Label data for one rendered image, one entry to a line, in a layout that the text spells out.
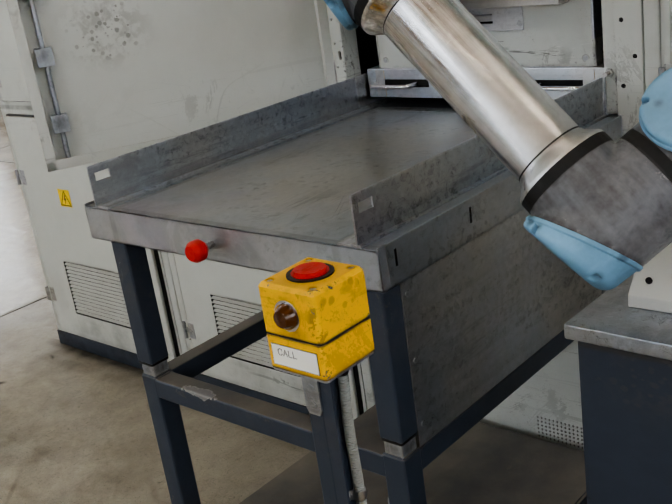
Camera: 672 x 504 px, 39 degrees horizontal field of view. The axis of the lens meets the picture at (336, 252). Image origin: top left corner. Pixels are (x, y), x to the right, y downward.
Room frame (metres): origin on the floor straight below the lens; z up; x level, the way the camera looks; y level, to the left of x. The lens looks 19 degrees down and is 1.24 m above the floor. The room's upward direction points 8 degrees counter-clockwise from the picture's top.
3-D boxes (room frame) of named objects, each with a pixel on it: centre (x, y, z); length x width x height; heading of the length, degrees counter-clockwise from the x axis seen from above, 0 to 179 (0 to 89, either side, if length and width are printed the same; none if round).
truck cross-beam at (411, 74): (1.83, -0.33, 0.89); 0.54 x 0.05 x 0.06; 47
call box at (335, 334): (0.90, 0.03, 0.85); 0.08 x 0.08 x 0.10; 47
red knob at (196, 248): (1.28, 0.19, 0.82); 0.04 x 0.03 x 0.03; 137
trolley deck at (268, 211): (1.54, -0.06, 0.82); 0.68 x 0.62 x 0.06; 137
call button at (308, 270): (0.90, 0.03, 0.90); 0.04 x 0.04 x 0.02
